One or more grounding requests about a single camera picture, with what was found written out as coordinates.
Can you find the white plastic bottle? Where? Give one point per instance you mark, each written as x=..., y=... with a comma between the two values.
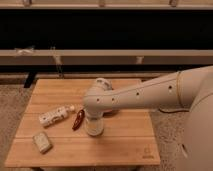
x=53, y=116

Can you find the wooden table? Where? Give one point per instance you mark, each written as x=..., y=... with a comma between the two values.
x=128, y=137

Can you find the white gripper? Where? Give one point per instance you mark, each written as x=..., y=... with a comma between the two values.
x=92, y=117

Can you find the white ceramic cup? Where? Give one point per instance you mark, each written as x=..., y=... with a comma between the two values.
x=94, y=127

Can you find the white sponge block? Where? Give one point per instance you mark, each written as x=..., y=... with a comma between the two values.
x=42, y=142

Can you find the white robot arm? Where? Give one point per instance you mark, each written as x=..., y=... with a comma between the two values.
x=191, y=89

